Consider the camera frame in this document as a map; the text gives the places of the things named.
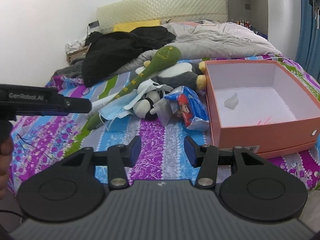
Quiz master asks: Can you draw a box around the blue curtain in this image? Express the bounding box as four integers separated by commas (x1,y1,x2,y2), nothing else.
296,0,319,80

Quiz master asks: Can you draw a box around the white tube bottle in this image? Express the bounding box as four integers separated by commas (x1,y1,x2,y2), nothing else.
89,93,116,115

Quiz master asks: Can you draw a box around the light blue face mask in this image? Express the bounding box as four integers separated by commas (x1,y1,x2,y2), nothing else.
99,94,135,131

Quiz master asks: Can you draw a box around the yellow pillow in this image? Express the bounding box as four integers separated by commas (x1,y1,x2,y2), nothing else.
113,19,161,33

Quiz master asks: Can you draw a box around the left hand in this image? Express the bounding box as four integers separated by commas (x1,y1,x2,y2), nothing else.
0,136,14,199

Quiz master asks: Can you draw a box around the white tissue paper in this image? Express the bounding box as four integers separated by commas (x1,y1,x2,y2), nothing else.
124,79,173,110

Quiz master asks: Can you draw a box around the blue snack bag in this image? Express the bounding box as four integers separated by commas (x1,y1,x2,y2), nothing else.
164,86,209,132

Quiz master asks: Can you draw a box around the grey quilt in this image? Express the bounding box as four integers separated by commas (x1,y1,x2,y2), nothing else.
53,19,282,79

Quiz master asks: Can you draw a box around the red foil snack packet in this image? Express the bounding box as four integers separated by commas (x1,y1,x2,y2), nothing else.
177,94,194,127

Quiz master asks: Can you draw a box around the orange cardboard box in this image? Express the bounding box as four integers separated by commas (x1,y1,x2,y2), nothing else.
205,60,319,158

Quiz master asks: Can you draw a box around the grey white penguin plush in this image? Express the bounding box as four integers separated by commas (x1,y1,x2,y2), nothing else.
149,60,207,92

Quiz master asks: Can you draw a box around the cream padded headboard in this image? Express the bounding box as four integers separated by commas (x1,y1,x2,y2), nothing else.
96,0,229,33

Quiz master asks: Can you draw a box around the black garment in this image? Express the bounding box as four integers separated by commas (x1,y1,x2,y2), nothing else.
81,26,176,87

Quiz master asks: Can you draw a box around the small panda plush keychain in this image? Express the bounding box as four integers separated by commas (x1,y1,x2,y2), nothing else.
132,90,163,121

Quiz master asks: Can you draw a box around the green long plush stick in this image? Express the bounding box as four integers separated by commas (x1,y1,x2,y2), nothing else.
87,46,181,130

